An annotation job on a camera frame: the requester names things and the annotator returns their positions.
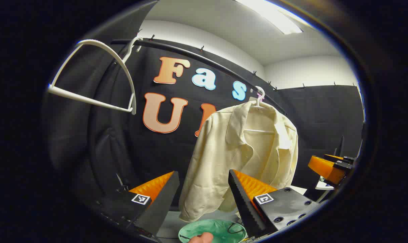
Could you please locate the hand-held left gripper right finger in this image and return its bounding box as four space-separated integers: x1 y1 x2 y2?
228 169 321 238

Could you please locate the black backdrop cloth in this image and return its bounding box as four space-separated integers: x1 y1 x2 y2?
44 37 365 216

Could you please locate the cream button-up shirt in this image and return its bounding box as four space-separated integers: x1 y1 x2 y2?
179 100 299 222

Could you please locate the ceiling light panel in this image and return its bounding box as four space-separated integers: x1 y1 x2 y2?
236 0 304 35

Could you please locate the white plastic clothes hanger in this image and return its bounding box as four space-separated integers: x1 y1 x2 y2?
244 86 276 134
47 35 144 115

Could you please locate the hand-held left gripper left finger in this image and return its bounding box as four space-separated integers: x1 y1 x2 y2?
98 170 180 237

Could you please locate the green laundry hamper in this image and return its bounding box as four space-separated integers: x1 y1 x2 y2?
178 219 247 243

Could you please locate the black clothes rack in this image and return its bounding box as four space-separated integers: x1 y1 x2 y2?
89 38 287 189

